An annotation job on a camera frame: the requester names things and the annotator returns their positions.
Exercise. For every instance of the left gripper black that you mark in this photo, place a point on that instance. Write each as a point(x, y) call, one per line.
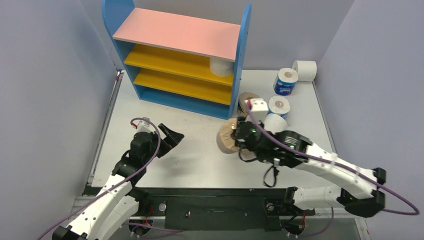
point(171, 140)

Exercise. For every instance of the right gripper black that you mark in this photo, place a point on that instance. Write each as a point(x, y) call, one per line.
point(240, 136)

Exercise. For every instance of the brown cartoon roll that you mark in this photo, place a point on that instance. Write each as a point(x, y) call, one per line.
point(242, 109)

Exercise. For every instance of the plain white toilet roll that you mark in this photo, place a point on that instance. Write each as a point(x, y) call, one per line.
point(221, 67)

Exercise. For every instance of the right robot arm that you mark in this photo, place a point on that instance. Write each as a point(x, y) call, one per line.
point(353, 188)

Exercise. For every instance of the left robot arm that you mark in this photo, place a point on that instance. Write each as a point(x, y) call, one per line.
point(118, 199)

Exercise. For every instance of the blue pink yellow shelf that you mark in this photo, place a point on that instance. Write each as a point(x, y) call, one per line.
point(167, 56)

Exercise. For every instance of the plain white roll lying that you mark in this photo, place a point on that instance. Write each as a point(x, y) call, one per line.
point(274, 123)

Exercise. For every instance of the blue wrapped roll front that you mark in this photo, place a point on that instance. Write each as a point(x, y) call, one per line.
point(278, 105)

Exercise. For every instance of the blue wrapped roll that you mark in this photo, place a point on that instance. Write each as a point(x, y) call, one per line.
point(278, 105)
point(285, 81)

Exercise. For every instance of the blue wrapped roll back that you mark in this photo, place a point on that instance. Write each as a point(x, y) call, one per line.
point(285, 81)

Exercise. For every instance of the white roll lying at back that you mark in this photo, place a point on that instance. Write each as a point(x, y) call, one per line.
point(306, 70)

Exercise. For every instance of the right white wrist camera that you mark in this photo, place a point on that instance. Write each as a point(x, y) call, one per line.
point(256, 107)

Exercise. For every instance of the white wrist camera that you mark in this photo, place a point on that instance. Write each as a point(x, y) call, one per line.
point(141, 124)
point(256, 107)

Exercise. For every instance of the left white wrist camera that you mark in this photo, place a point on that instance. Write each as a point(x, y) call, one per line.
point(141, 124)

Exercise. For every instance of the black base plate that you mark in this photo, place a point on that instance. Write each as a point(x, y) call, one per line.
point(215, 209)

